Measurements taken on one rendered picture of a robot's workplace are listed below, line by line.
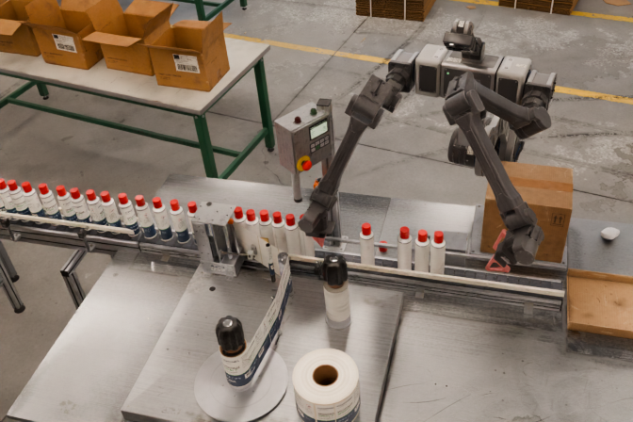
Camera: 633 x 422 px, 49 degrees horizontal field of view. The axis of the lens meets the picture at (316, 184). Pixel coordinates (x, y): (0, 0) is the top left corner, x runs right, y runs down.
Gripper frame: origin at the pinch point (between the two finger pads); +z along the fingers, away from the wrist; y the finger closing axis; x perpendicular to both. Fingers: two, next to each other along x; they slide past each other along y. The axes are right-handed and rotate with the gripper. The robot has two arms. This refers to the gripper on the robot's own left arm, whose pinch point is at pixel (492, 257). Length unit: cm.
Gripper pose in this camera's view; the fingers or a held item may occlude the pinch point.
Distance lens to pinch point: 229.5
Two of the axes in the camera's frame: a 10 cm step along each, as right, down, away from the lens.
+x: 7.5, 6.5, 1.1
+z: -5.1, 4.6, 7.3
